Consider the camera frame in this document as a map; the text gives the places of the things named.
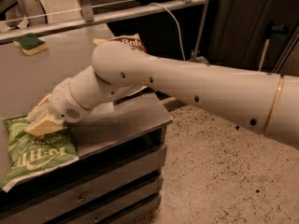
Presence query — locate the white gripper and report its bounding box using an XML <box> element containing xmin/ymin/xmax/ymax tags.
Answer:
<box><xmin>24</xmin><ymin>77</ymin><xmax>91</xmax><ymax>136</ymax></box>

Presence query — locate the green jalapeno kettle chip bag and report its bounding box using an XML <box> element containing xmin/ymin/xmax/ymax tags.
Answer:
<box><xmin>1</xmin><ymin>117</ymin><xmax>78</xmax><ymax>192</ymax></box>

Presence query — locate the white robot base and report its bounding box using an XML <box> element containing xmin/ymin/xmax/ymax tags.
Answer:
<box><xmin>0</xmin><ymin>0</ymin><xmax>49</xmax><ymax>30</ymax></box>

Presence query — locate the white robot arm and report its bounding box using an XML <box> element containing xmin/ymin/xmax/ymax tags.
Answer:
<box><xmin>25</xmin><ymin>40</ymin><xmax>299</xmax><ymax>148</ymax></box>

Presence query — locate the brown sea salt chip bag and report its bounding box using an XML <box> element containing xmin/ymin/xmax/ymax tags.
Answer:
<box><xmin>93</xmin><ymin>34</ymin><xmax>147</xmax><ymax>52</ymax></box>

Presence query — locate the green yellow sponge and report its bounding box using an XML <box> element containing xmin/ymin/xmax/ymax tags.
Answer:
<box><xmin>13</xmin><ymin>34</ymin><xmax>48</xmax><ymax>56</ymax></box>

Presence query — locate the grey drawer cabinet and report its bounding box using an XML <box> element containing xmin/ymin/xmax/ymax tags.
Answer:
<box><xmin>0</xmin><ymin>125</ymin><xmax>168</xmax><ymax>224</ymax></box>

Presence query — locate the dark grey cabinet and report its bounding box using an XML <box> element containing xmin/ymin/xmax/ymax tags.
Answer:
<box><xmin>206</xmin><ymin>0</ymin><xmax>299</xmax><ymax>72</ymax></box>

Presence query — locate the reacher grabber tool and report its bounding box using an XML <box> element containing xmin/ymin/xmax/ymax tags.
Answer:
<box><xmin>258</xmin><ymin>21</ymin><xmax>290</xmax><ymax>71</ymax></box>

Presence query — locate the grey metal rail frame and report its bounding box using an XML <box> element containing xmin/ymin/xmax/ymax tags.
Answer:
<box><xmin>0</xmin><ymin>0</ymin><xmax>214</xmax><ymax>44</ymax></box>

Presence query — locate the white cable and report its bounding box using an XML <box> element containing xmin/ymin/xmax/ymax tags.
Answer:
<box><xmin>148</xmin><ymin>2</ymin><xmax>187</xmax><ymax>62</ymax></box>

